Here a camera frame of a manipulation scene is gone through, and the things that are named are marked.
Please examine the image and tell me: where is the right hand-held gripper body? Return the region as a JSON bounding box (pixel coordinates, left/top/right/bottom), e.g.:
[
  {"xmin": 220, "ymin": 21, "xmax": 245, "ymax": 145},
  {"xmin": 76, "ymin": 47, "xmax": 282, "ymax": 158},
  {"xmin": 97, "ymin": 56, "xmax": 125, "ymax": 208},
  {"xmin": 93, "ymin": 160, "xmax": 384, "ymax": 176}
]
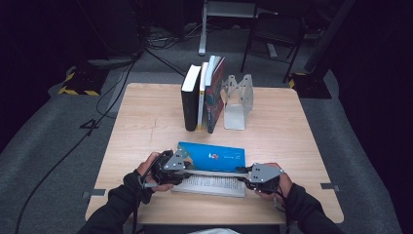
[{"xmin": 245, "ymin": 162, "xmax": 285, "ymax": 195}]

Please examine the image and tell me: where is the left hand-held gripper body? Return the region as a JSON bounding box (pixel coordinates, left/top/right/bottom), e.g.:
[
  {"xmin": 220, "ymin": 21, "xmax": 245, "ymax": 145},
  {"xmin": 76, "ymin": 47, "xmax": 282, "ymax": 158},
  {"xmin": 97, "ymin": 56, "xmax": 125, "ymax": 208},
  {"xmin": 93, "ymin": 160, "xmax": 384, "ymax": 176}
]
[{"xmin": 151, "ymin": 147, "xmax": 193, "ymax": 186}]

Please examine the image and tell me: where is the blue book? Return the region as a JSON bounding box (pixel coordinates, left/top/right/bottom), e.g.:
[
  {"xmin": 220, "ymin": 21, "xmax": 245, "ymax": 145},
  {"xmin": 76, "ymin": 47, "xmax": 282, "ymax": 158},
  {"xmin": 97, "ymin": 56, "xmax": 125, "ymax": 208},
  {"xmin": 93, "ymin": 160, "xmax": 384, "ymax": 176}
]
[{"xmin": 170, "ymin": 140, "xmax": 247, "ymax": 199}]

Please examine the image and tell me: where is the black hardcover book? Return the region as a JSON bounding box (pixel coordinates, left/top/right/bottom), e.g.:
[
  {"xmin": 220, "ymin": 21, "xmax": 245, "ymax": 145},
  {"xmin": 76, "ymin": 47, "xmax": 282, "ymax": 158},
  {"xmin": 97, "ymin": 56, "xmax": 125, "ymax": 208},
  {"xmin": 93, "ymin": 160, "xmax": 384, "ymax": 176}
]
[{"xmin": 180, "ymin": 63, "xmax": 203, "ymax": 133}]

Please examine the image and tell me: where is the yellow book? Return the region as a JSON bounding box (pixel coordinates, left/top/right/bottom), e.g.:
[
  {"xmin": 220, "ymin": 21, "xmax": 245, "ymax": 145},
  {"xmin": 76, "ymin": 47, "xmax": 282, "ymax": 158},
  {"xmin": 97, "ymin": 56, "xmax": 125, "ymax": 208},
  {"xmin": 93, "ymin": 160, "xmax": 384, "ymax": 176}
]
[{"xmin": 196, "ymin": 61, "xmax": 209, "ymax": 132}]

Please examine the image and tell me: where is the red illustrated book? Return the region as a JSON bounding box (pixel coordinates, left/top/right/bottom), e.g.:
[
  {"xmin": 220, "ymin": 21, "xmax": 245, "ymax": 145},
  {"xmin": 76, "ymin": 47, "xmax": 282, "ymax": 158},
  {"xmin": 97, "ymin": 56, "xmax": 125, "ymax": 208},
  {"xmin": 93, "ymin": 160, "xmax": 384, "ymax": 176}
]
[{"xmin": 204, "ymin": 55, "xmax": 227, "ymax": 135}]

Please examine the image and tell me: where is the person's right hand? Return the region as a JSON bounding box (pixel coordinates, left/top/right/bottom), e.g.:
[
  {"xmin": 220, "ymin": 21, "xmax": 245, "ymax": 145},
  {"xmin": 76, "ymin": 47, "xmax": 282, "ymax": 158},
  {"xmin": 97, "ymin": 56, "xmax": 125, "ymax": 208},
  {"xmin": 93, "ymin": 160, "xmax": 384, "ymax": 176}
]
[{"xmin": 255, "ymin": 162, "xmax": 293, "ymax": 201}]

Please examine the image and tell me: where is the person's left hand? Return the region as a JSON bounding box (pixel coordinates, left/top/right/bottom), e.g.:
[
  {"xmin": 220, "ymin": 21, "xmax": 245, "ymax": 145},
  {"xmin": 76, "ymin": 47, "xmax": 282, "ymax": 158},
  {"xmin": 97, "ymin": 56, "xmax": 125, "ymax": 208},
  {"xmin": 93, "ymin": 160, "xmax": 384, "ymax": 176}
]
[{"xmin": 135, "ymin": 151, "xmax": 176, "ymax": 193}]

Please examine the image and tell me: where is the grey tape strip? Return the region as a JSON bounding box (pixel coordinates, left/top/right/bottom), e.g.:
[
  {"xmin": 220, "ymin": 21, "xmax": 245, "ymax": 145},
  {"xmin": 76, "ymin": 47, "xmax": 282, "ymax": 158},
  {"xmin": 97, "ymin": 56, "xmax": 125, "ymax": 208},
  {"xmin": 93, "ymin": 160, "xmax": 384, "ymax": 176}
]
[
  {"xmin": 82, "ymin": 188, "xmax": 107, "ymax": 200},
  {"xmin": 319, "ymin": 182, "xmax": 341, "ymax": 193}
]

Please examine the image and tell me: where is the black stand with base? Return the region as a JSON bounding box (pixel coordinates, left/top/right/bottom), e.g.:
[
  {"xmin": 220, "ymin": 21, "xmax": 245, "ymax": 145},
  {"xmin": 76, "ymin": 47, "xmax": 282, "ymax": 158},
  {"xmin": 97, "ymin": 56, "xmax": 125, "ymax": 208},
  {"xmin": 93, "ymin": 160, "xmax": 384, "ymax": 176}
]
[{"xmin": 287, "ymin": 0, "xmax": 357, "ymax": 100}]

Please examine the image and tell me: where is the yellow-black striped stand base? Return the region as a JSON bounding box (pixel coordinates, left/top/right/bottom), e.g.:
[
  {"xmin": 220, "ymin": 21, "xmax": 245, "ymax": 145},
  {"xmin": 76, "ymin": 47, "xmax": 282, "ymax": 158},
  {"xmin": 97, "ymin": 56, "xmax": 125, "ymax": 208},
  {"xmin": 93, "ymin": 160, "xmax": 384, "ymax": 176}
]
[{"xmin": 57, "ymin": 65, "xmax": 110, "ymax": 98}]

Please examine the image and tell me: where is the black chair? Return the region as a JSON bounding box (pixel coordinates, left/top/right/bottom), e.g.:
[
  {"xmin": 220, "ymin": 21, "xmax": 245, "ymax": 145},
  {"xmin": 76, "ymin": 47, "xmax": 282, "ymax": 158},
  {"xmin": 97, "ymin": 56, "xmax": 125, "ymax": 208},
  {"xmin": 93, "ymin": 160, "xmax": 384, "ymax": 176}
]
[{"xmin": 239, "ymin": 12, "xmax": 309, "ymax": 84}]

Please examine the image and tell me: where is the dark equipment cabinet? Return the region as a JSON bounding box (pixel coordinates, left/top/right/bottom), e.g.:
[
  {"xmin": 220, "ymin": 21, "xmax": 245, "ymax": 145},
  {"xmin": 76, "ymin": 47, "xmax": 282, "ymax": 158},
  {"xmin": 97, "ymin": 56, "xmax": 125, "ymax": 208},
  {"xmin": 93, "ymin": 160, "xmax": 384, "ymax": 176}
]
[{"xmin": 82, "ymin": 0, "xmax": 145, "ymax": 67}]

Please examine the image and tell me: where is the right hand-held gripper cable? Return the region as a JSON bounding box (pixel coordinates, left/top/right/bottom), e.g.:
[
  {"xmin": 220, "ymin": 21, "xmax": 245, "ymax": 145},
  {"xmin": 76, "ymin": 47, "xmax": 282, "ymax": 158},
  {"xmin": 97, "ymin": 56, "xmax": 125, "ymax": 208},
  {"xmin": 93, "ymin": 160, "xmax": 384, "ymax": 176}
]
[{"xmin": 273, "ymin": 188, "xmax": 294, "ymax": 234}]

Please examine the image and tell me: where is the hand-held gripper cable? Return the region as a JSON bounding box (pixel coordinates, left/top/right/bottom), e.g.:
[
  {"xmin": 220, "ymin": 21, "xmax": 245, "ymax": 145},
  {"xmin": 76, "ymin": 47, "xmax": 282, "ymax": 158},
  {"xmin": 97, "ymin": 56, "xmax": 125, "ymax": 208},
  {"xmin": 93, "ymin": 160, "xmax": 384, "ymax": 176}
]
[
  {"xmin": 131, "ymin": 152, "xmax": 168, "ymax": 234},
  {"xmin": 273, "ymin": 188, "xmax": 294, "ymax": 234}
]

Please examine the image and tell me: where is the left hand-held gripper cable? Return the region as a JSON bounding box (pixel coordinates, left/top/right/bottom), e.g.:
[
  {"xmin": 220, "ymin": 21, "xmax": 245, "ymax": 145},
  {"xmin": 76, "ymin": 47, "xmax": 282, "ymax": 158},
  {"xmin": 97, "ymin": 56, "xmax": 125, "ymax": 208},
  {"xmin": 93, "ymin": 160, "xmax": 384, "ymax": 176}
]
[{"xmin": 131, "ymin": 152, "xmax": 168, "ymax": 234}]

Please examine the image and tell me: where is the long black floor cable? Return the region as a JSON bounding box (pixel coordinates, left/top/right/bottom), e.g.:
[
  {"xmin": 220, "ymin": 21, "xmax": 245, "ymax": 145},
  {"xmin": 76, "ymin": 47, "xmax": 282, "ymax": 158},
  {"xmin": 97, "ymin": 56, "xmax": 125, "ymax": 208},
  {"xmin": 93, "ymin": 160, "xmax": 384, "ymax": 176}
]
[{"xmin": 13, "ymin": 53, "xmax": 144, "ymax": 234}]

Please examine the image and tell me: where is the bundle of cables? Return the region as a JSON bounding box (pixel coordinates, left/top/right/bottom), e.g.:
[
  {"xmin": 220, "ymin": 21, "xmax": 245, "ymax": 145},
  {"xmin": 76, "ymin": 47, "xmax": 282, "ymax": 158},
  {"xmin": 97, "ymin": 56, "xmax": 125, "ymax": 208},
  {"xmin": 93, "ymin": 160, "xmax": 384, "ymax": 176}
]
[{"xmin": 142, "ymin": 22, "xmax": 204, "ymax": 51}]

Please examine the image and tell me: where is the grey metal desk frame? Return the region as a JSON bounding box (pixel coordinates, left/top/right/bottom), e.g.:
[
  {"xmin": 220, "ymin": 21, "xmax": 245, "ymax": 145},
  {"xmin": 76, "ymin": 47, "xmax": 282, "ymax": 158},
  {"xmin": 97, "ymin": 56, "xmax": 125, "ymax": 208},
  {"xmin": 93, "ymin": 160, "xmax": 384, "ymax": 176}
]
[{"xmin": 198, "ymin": 0, "xmax": 280, "ymax": 58}]

